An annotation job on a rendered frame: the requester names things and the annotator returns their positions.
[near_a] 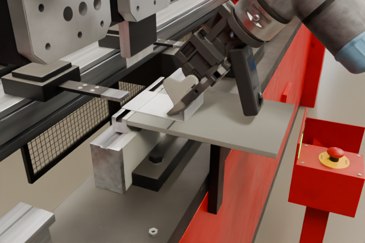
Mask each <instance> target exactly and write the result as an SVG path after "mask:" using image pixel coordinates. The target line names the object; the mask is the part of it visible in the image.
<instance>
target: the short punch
mask: <svg viewBox="0 0 365 243"><path fill-rule="evenodd" d="M118 28H119V41H120V49H121V57H124V58H125V62H126V69H127V68H129V67H130V66H132V65H133V64H135V63H137V62H138V61H140V60H141V59H142V58H144V57H145V56H147V55H148V54H150V53H152V52H153V43H155V42H156V41H157V34H156V13H154V14H152V15H150V16H148V17H146V18H144V19H142V20H140V21H138V22H132V21H123V22H121V23H118Z"/></svg>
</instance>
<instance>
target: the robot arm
mask: <svg viewBox="0 0 365 243"><path fill-rule="evenodd" d="M216 11H217V12H216V13H215V14H214V15H213V16H212V17H211V19H210V20H209V21H208V22H207V23H206V24H203V25H204V26H203V25H201V26H199V27H198V28H197V29H196V30H197V32H196V30H195V31H194V33H193V34H192V36H191V37H189V38H188V40H187V41H186V42H185V43H184V44H183V45H182V46H181V47H180V48H179V50H178V51H177V52H176V53H175V54H174V55H175V56H176V57H177V58H178V59H179V60H180V61H181V62H182V65H183V66H182V69H181V70H182V72H183V74H184V76H185V79H184V80H182V81H179V80H176V79H173V78H171V77H168V78H166V79H165V80H164V81H163V87H164V89H165V90H166V92H167V94H168V96H169V97H170V99H171V101H172V103H173V108H172V109H170V110H169V111H168V112H167V113H166V114H167V115H168V116H172V115H175V114H179V113H180V112H181V111H182V110H184V109H185V108H186V107H187V106H188V105H189V104H190V103H191V102H193V101H194V100H195V99H196V98H197V97H198V96H199V95H200V94H201V93H203V92H204V91H205V90H206V89H207V88H208V87H209V86H211V87H212V86H213V85H214V84H215V83H217V82H218V81H219V80H220V79H221V78H222V77H223V76H225V75H226V73H228V72H229V71H230V70H231V69H233V71H234V75H235V80H236V84H237V89H238V93H239V96H240V101H241V105H242V110H243V114H244V115H245V116H256V115H258V113H259V112H260V110H261V109H262V107H263V105H264V102H263V95H262V92H261V87H260V82H259V77H258V74H257V69H256V64H255V59H254V54H253V50H252V47H253V48H260V47H261V46H262V45H263V44H264V43H265V42H266V41H269V40H270V39H271V38H273V37H274V36H275V35H276V34H277V33H278V32H279V31H280V30H281V29H282V28H284V27H285V26H286V25H287V24H289V23H290V21H291V20H293V19H294V18H295V17H296V16H297V17H298V18H299V19H300V20H301V22H302V23H303V24H304V25H305V26H306V27H307V28H308V30H309V31H310V32H311V33H312V34H313V35H314V36H315V37H316V38H317V39H318V40H319V41H320V42H321V43H322V45H323V46H324V47H325V48H326V49H327V50H328V51H329V52H330V53H331V54H332V55H333V56H334V57H335V60H336V61H337V62H340V63H341V64H342V65H343V66H344V67H345V68H346V69H347V70H348V71H349V72H350V73H353V74H360V73H364V72H365V0H239V1H238V2H237V3H236V4H234V3H233V2H232V1H231V0H229V1H227V2H226V3H223V4H222V5H221V6H220V7H219V8H218V9H217V10H216ZM200 27H202V28H200ZM190 88H191V90H190V91H189V92H188V90H189V89H190Z"/></svg>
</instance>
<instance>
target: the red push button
mask: <svg viewBox="0 0 365 243"><path fill-rule="evenodd" d="M327 153H328V155H329V156H330V158H329V160H330V161H332V162H338V161H339V158H342V157H343V156H344V151H343V150H342V149H340V148H337V147H330V148H328V150H327Z"/></svg>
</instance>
